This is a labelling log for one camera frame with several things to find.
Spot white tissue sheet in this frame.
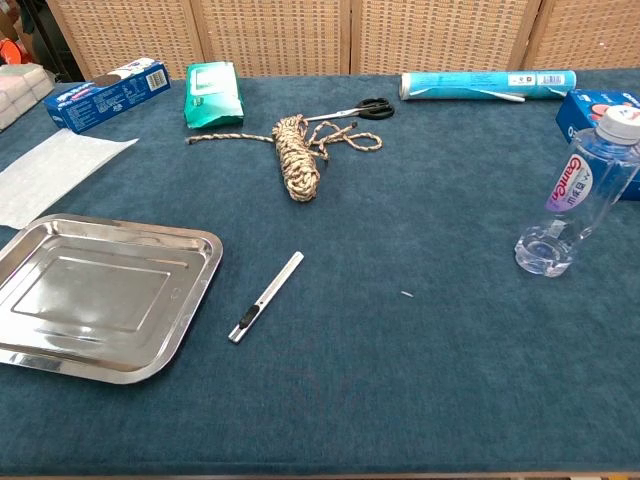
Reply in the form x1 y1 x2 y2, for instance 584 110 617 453
0 128 140 230

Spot stainless steel tray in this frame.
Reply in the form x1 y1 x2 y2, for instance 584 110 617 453
0 213 224 385

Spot blue table cloth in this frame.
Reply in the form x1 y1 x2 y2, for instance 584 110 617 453
0 68 640 477

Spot green wet wipes pack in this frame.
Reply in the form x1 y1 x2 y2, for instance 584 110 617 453
183 61 246 128

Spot wicker folding screen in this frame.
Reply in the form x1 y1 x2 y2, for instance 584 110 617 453
45 0 640 81

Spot cyan wrap roll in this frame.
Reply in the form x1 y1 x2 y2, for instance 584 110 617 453
398 70 578 104

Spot blue cookie box white end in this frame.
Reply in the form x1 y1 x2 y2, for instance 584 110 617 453
43 57 172 136

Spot clear plastic water bottle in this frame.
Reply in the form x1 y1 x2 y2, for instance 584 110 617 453
514 105 640 279

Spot blue cookie box pink print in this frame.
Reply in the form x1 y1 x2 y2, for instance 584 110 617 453
555 88 640 202

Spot pastel tissue multipack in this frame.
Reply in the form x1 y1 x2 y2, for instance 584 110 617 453
0 63 55 132

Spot orange object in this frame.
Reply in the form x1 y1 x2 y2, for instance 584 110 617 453
0 37 26 66

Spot beige braided rope bundle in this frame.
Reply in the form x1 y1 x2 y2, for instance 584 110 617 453
185 114 384 204

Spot black-handled scissors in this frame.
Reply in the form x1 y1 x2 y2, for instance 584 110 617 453
303 97 396 123

